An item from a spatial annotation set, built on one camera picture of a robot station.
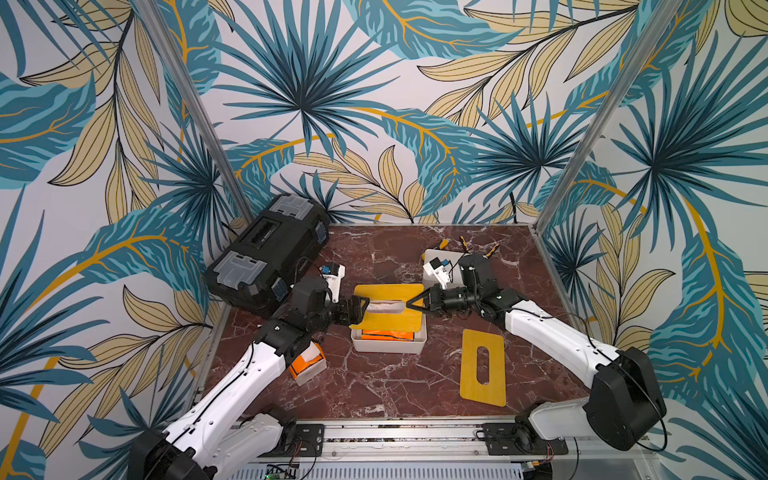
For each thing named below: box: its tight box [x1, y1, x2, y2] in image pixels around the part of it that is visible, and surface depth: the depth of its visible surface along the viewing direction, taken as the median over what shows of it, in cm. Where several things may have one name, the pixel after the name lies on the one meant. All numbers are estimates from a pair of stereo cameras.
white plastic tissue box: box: [350, 319, 427, 355], surface depth 86 cm
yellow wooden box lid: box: [349, 283, 424, 333], surface depth 78 cm
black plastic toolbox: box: [206, 194, 331, 318], surface depth 92 cm
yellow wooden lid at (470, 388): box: [459, 329, 506, 407], surface depth 86 cm
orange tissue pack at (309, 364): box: [289, 341, 327, 386], surface depth 80 cm
